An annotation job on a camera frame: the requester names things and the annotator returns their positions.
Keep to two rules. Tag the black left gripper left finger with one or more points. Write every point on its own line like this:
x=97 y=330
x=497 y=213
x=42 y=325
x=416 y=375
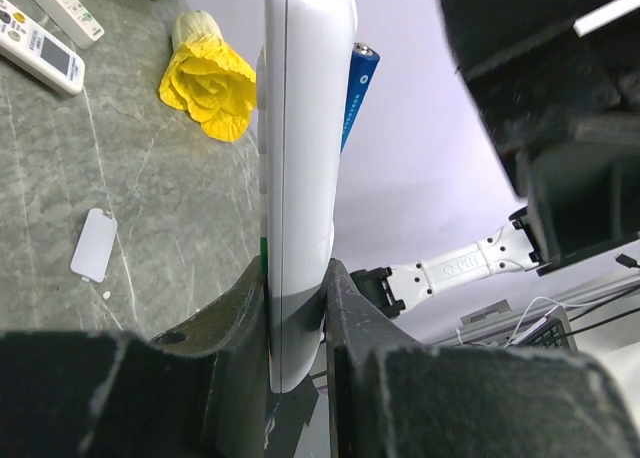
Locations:
x=196 y=390

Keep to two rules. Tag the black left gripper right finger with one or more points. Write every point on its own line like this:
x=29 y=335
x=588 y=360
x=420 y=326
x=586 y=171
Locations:
x=391 y=396

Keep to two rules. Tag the white battery cover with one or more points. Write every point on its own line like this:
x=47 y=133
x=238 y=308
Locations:
x=95 y=245

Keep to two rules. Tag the blue battery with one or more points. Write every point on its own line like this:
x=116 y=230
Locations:
x=364 y=61

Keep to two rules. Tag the white remote with orange button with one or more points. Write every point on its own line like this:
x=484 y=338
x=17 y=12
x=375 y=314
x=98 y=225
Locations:
x=302 y=79

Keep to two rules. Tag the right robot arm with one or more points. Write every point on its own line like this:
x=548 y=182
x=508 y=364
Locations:
x=556 y=87

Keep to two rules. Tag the white remote with coloured buttons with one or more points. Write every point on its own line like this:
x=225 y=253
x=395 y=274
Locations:
x=31 y=47

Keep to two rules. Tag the small white remote with display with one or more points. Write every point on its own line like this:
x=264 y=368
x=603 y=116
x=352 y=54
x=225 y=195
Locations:
x=75 y=20

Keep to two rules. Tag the black keyboard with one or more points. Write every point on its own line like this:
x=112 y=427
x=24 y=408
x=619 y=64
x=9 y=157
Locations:
x=553 y=333

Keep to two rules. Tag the yellow toy cabbage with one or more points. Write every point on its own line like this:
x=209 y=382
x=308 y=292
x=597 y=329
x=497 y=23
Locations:
x=207 y=79

